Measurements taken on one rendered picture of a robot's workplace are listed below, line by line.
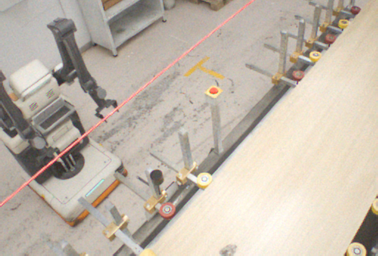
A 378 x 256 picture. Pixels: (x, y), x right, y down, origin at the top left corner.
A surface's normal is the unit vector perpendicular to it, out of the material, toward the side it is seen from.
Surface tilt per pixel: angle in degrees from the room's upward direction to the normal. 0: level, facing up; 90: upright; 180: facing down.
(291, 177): 0
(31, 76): 43
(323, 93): 0
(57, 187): 0
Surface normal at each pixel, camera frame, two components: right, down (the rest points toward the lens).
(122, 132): -0.11, -0.68
